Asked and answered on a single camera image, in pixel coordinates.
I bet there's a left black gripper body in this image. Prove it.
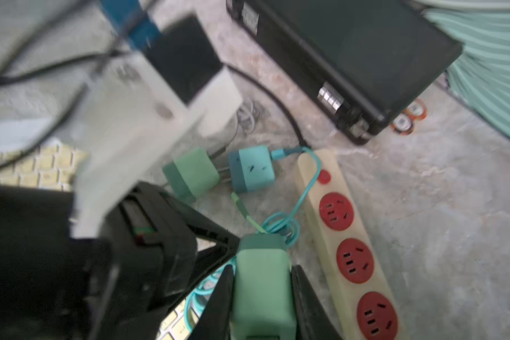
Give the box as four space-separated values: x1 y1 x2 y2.
0 182 239 339

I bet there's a light green charger plug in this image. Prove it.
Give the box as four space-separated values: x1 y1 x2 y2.
162 147 220 203

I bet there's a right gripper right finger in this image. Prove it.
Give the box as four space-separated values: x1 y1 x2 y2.
291 265 343 340

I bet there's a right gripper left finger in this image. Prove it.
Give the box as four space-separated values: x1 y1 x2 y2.
186 265 235 340

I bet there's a teal charger plug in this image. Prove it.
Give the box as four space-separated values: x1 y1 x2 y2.
228 145 276 194

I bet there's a black computer box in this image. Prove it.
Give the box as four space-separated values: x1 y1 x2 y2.
226 0 463 145

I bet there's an orange poker chip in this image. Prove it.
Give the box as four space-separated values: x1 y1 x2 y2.
405 99 427 120

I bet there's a red poker chip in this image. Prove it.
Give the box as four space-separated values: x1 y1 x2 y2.
390 113 415 135

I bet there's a teal charging cable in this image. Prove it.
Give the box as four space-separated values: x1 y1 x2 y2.
182 146 323 332

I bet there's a yellow wireless keyboard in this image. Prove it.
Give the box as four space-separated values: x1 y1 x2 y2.
0 142 89 192
156 300 191 340

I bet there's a black power cable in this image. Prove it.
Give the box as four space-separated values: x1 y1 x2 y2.
224 63 311 150

